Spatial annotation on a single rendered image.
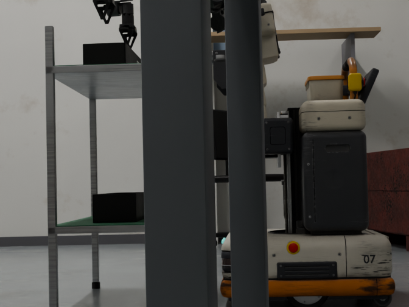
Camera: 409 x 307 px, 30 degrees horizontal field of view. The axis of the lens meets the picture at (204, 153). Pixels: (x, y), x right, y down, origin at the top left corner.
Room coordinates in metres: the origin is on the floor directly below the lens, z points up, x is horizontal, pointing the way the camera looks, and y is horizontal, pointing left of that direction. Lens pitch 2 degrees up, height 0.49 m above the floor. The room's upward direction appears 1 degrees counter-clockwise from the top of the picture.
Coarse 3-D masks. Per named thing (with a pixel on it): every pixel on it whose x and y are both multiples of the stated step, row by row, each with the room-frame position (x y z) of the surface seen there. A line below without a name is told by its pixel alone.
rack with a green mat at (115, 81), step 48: (48, 48) 2.84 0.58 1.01; (48, 96) 2.84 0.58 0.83; (96, 96) 3.62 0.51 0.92; (48, 144) 2.84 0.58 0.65; (96, 144) 3.73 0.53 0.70; (48, 192) 2.84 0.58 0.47; (96, 192) 3.71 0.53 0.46; (48, 240) 2.84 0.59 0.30; (96, 240) 3.71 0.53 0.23; (96, 288) 3.71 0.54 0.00
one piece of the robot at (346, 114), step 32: (352, 64) 3.08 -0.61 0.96; (352, 96) 3.07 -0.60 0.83; (320, 128) 2.98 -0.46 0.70; (352, 128) 2.98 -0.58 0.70; (288, 160) 3.21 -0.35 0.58; (320, 160) 2.98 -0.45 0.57; (352, 160) 2.97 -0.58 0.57; (288, 192) 3.21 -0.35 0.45; (320, 192) 2.98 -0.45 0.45; (352, 192) 2.97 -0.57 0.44; (288, 224) 3.21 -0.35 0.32; (320, 224) 2.98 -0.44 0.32; (352, 224) 2.97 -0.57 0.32
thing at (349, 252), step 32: (224, 256) 2.97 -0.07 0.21; (288, 256) 2.95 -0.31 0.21; (320, 256) 2.94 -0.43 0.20; (352, 256) 2.93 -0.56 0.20; (384, 256) 2.92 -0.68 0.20; (224, 288) 2.96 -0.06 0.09; (288, 288) 2.94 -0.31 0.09; (320, 288) 2.93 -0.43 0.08; (352, 288) 2.92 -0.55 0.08; (384, 288) 2.92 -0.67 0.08
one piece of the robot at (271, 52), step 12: (264, 12) 3.12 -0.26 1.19; (264, 24) 3.12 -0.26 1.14; (264, 36) 3.18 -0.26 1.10; (276, 36) 3.20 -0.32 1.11; (264, 48) 3.18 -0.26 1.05; (276, 48) 3.18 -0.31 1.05; (264, 60) 3.20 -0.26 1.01; (276, 60) 3.29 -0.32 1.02; (264, 72) 3.20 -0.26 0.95; (264, 84) 3.21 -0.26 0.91; (264, 96) 3.16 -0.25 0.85; (264, 108) 3.15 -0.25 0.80
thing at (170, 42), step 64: (192, 0) 0.47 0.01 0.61; (256, 0) 0.88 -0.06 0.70; (192, 64) 0.47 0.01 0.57; (256, 64) 0.88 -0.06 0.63; (192, 128) 0.47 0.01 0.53; (256, 128) 0.88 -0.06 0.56; (192, 192) 0.48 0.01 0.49; (256, 192) 0.88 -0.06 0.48; (192, 256) 0.48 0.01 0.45; (256, 256) 0.88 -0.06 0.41
